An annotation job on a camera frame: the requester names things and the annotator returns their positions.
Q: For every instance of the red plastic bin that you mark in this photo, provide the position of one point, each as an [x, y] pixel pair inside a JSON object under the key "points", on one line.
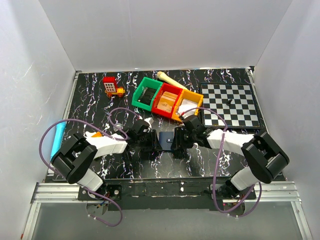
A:
{"points": [[165, 100]]}

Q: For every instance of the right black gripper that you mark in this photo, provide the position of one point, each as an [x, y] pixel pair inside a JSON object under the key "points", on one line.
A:
{"points": [[178, 142]]}

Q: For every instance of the green plastic bin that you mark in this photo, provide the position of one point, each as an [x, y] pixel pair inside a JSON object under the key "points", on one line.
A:
{"points": [[145, 94]]}

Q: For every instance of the orange plastic bin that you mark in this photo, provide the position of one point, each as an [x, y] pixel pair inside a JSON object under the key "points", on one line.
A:
{"points": [[186, 101]]}

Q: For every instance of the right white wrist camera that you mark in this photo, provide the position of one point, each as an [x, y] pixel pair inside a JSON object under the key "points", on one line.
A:
{"points": [[182, 117]]}

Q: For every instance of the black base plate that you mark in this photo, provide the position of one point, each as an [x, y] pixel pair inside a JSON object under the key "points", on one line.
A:
{"points": [[160, 193]]}

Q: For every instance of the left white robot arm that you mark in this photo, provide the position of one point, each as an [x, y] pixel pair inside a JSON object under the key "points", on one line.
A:
{"points": [[75, 156]]}

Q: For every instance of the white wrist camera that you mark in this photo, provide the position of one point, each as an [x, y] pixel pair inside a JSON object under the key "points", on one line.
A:
{"points": [[145, 124], [182, 117]]}

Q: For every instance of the green yellow toy block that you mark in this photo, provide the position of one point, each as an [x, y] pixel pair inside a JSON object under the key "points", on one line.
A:
{"points": [[97, 135]]}

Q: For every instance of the cream wooden pestle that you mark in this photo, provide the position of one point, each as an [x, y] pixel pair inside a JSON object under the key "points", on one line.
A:
{"points": [[165, 78]]}

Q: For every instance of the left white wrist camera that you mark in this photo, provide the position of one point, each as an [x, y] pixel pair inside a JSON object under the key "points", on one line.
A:
{"points": [[145, 124]]}

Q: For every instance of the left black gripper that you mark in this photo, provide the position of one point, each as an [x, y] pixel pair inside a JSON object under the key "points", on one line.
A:
{"points": [[154, 144]]}

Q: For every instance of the red toy block truck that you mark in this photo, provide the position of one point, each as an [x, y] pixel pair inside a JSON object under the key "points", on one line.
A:
{"points": [[111, 87]]}

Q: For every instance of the black white chessboard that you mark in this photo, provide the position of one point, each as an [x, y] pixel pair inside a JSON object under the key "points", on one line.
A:
{"points": [[241, 114]]}

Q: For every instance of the navy blue card holder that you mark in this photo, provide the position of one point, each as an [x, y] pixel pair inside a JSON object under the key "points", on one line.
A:
{"points": [[166, 139]]}

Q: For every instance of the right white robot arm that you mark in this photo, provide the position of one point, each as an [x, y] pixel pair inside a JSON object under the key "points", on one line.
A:
{"points": [[263, 155]]}

